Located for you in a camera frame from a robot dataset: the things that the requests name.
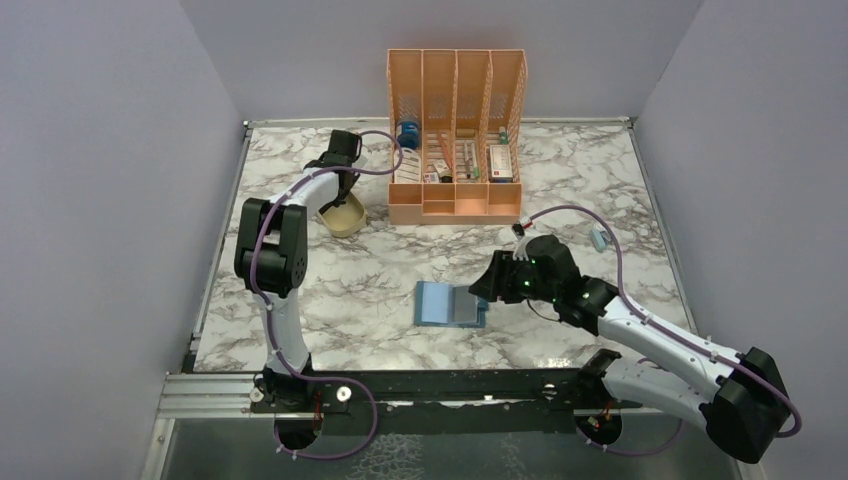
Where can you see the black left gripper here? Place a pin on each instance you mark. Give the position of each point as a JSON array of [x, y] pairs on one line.
[[337, 201]]

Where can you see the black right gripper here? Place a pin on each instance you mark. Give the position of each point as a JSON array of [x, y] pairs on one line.
[[496, 283]]

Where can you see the teal leather card holder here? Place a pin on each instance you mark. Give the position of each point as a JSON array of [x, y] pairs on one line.
[[433, 306]]

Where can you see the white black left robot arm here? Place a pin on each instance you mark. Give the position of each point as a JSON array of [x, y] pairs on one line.
[[271, 256]]

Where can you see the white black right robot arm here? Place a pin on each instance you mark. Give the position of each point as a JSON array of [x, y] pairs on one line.
[[738, 399]]

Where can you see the white rounded label card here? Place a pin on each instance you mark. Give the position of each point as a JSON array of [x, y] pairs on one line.
[[410, 169]]

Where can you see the beige oval tray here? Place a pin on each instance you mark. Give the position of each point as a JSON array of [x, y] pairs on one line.
[[345, 220]]

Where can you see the blue tape roll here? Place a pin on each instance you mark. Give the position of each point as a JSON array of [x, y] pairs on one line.
[[408, 134]]

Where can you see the pens in organizer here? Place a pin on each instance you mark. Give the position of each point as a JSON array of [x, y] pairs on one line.
[[470, 160]]

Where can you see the light blue small clip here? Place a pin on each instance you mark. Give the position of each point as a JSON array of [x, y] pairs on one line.
[[600, 238]]

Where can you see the white red box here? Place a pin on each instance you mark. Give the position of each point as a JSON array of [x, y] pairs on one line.
[[500, 164]]

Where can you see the orange desk file organizer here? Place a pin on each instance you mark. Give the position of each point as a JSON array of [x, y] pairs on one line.
[[455, 95]]

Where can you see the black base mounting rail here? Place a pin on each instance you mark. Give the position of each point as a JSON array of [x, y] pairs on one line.
[[432, 402]]

